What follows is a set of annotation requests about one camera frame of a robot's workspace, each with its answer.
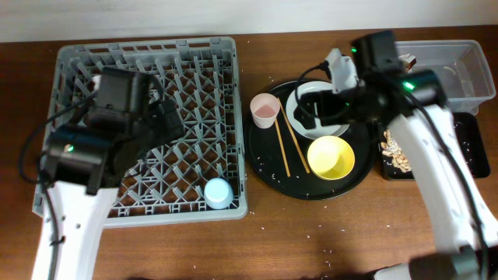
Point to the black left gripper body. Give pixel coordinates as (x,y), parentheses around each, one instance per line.
(150,130)

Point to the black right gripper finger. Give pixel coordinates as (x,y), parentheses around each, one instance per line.
(303,118)
(307,99)

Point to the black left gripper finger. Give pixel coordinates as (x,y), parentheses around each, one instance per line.
(173,128)
(167,108)

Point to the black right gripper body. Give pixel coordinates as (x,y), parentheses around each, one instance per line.
(347,106)

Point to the wooden chopstick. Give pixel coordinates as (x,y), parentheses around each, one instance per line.
(296,143)
(282,148)

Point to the pink plastic cup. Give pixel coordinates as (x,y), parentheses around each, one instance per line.
(264,109)

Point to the rice and shrimp leftovers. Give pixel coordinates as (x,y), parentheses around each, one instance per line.
(390,148)

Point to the yellow bowl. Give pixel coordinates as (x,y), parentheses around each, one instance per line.
(331,158)

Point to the light blue plastic cup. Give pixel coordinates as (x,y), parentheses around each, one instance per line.
(218,193)

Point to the brown snack wrapper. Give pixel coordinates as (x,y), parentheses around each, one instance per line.
(408,61)

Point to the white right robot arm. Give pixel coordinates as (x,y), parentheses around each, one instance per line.
(373,85)

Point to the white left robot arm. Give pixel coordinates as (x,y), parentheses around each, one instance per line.
(85,160)

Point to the grey dishwasher rack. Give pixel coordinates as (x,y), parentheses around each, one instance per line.
(201,76)

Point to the grey round plate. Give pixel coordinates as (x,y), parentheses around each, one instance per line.
(321,129)

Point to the round black tray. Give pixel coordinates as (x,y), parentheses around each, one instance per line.
(263,153)

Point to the clear plastic bin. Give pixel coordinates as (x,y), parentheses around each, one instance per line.
(461,67)

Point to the black rectangular tray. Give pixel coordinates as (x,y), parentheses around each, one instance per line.
(469,139)

